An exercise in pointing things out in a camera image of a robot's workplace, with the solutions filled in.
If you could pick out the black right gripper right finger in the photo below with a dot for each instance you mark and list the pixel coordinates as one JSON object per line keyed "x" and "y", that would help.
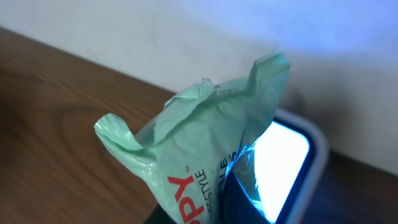
{"x": 235, "y": 205}

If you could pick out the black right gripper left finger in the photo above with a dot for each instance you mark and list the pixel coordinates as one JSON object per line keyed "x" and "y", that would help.
{"x": 159, "y": 216}

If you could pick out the mint green wipes pack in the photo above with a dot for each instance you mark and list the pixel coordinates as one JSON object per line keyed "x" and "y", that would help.
{"x": 183, "y": 153}

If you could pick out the white barcode scanner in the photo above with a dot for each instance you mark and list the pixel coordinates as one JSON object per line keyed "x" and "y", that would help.
{"x": 289, "y": 158}

